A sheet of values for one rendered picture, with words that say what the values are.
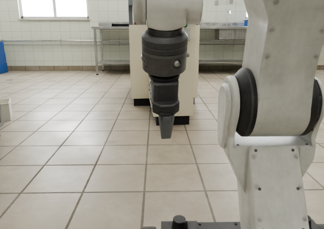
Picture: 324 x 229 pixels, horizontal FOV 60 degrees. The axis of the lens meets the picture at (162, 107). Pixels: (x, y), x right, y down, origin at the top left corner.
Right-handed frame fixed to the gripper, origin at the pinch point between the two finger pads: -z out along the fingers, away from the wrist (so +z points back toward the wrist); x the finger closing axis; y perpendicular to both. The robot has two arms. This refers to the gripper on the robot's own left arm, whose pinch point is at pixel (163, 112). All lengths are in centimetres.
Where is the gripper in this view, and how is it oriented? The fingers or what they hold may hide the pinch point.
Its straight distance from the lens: 62.8
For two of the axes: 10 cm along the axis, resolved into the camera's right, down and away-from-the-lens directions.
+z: 0.1, -8.4, -5.5
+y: -9.9, 0.5, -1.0
